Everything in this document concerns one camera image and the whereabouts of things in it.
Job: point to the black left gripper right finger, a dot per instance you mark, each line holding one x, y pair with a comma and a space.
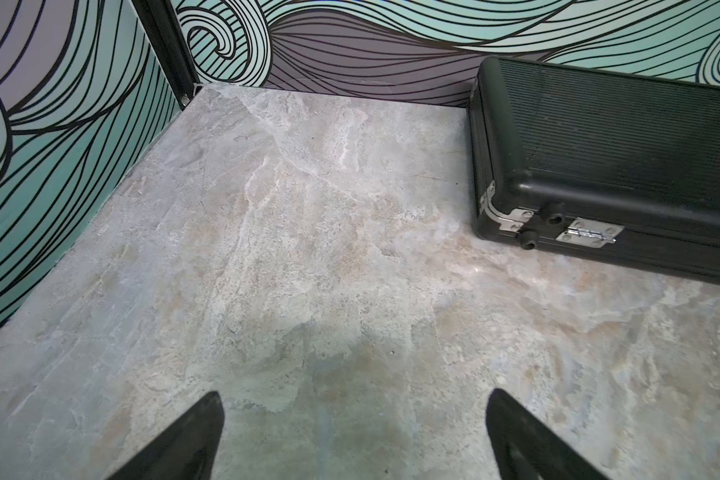
525, 448

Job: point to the black ribbed hard case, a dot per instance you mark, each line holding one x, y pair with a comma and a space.
599, 165

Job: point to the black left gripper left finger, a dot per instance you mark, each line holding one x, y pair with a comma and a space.
185, 450

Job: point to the black corner frame post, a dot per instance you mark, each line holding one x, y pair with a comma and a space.
160, 22

